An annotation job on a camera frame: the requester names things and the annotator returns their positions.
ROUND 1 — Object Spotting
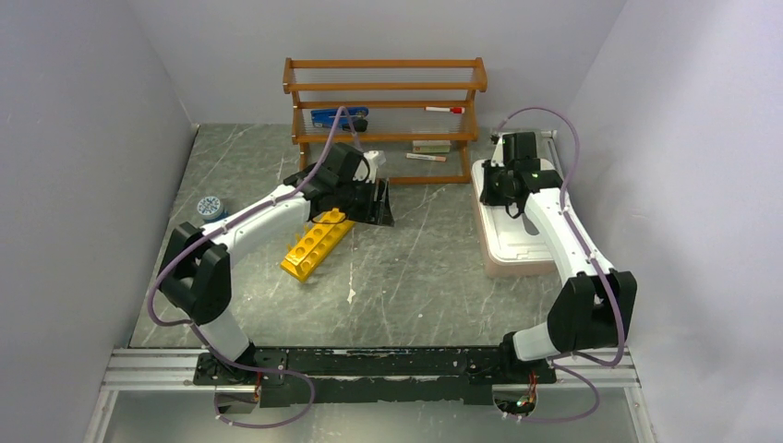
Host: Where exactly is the white plastic lid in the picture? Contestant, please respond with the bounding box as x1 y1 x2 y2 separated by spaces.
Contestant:
471 160 554 266

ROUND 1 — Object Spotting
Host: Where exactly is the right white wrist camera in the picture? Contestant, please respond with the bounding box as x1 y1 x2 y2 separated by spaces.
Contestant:
490 135 504 166

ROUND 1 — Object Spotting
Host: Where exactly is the orange white pen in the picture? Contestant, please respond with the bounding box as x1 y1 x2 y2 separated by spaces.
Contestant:
405 152 447 162

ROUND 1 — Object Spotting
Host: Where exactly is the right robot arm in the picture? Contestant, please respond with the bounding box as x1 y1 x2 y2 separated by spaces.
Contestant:
472 131 637 382

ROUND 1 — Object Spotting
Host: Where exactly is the white green box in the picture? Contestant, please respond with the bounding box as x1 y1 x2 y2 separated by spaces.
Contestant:
412 140 452 154

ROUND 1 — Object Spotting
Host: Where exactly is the red white marker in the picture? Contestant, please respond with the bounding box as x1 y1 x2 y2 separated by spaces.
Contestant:
424 106 465 114

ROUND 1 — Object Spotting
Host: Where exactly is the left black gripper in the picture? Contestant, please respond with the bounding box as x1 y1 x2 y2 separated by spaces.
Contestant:
335 175 394 227

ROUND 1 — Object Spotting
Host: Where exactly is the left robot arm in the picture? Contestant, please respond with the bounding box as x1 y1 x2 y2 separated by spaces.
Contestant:
153 143 394 384

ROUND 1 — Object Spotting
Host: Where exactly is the pink plastic bin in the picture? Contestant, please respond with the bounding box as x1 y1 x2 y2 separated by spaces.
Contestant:
474 183 559 280

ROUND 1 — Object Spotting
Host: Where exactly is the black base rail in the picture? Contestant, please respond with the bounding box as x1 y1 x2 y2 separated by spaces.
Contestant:
192 345 557 408

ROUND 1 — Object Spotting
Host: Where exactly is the yellow test tube rack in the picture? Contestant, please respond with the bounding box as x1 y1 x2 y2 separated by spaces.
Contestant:
280 209 355 282

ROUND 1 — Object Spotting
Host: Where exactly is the blue white tape roll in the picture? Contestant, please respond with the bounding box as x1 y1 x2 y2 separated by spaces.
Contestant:
196 196 228 223

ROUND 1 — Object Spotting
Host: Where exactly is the wooden shelf rack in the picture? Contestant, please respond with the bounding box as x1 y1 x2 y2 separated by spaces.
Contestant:
283 57 488 185

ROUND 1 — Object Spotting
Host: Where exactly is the blue black clamp tool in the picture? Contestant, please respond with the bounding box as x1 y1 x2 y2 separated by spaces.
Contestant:
310 106 369 133

